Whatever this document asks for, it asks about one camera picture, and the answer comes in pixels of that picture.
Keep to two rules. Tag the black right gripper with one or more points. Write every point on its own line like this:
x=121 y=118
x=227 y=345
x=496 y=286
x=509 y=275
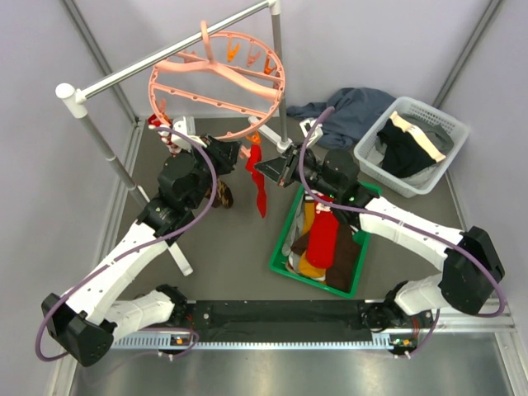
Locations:
x=280 y=168

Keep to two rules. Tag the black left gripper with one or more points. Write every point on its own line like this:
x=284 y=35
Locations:
x=225 y=153

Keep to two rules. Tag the pink round clip hanger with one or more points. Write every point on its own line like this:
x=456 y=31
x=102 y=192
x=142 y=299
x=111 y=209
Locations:
x=230 y=71

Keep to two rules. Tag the red santa sock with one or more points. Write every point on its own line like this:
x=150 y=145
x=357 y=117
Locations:
x=322 y=237

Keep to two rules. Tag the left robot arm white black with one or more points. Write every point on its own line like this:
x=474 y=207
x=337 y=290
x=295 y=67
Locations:
x=89 y=317

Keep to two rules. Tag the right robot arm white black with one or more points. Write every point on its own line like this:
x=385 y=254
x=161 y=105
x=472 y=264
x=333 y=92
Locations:
x=469 y=268

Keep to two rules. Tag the brown white striped sock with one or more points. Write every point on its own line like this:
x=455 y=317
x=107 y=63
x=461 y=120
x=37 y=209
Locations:
x=310 y=199

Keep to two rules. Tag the white plastic laundry basket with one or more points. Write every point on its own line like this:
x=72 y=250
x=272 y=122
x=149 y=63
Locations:
x=369 y=158

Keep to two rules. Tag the green plastic crate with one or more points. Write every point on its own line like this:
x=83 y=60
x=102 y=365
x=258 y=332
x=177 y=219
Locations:
x=293 y=229

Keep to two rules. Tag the blue grey cloth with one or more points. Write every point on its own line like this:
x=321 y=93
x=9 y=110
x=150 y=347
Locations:
x=355 y=111

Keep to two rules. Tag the mustard yellow sock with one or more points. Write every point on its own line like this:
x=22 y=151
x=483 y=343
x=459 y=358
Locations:
x=305 y=268

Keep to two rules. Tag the dark brown sock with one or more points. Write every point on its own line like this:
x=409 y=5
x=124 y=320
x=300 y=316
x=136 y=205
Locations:
x=340 y=275

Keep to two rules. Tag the black cream garment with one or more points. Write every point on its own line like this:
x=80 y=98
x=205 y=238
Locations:
x=406 y=151

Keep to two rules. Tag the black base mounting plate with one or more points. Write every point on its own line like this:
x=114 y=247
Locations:
x=279 y=320

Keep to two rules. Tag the white and silver drying rack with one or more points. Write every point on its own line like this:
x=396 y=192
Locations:
x=75 y=99

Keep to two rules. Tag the grey garment in basket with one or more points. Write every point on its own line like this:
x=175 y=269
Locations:
x=435 y=133

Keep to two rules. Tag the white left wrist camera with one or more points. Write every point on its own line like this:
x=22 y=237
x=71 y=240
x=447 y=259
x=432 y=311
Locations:
x=184 y=125

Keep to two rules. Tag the grey slotted cable duct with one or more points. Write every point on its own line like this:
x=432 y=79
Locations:
x=167 y=341

